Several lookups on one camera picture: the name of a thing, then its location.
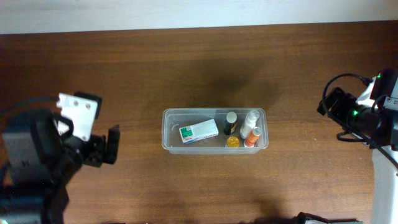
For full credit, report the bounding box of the white squeeze bottle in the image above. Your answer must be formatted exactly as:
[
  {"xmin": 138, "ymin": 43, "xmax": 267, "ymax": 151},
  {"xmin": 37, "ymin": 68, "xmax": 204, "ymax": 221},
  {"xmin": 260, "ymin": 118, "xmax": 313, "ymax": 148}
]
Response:
[{"xmin": 240, "ymin": 110, "xmax": 259, "ymax": 139}]

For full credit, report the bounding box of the white green Panadol box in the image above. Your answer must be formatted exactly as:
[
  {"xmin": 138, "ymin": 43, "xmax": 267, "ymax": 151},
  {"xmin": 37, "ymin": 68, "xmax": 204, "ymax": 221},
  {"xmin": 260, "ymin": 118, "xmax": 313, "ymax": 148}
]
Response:
[{"xmin": 179, "ymin": 119, "xmax": 219, "ymax": 144}]

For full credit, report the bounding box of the orange tube white cap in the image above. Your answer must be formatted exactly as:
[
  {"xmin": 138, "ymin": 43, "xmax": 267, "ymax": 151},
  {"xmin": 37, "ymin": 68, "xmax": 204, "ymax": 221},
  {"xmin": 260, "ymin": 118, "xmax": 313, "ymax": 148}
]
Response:
[{"xmin": 244, "ymin": 126, "xmax": 262, "ymax": 147}]

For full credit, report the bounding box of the dark syrup bottle white cap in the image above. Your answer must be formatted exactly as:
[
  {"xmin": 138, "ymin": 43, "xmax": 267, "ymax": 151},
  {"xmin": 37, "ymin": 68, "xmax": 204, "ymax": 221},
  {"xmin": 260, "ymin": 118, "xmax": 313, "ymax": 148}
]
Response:
[{"xmin": 223, "ymin": 111, "xmax": 238, "ymax": 135}]

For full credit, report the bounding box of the small jar gold lid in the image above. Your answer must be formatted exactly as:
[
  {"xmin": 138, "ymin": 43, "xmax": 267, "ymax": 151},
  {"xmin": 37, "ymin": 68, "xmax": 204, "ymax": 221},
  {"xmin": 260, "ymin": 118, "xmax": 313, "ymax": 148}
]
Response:
[{"xmin": 225, "ymin": 136, "xmax": 240, "ymax": 147}]

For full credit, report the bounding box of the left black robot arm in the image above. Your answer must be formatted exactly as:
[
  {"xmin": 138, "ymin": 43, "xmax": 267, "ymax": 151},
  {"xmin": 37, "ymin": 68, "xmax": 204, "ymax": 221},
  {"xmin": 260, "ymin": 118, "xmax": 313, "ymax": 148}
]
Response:
[{"xmin": 1, "ymin": 91, "xmax": 121, "ymax": 223}]

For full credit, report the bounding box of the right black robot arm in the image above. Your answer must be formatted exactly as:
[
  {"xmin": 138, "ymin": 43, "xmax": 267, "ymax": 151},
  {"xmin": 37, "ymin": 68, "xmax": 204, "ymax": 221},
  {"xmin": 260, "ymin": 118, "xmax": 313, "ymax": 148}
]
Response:
[{"xmin": 317, "ymin": 68, "xmax": 397, "ymax": 223}]

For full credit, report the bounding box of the clear plastic container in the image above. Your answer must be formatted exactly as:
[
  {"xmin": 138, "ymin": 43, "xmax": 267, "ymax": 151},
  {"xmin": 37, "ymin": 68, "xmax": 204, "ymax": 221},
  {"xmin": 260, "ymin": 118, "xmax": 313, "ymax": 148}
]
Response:
[{"xmin": 162, "ymin": 108, "xmax": 269, "ymax": 154}]

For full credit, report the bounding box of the right black cable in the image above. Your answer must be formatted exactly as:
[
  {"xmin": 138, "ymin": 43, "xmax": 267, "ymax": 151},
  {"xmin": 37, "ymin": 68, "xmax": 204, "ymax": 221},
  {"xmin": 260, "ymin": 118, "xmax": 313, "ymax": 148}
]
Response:
[{"xmin": 322, "ymin": 73, "xmax": 398, "ymax": 170}]

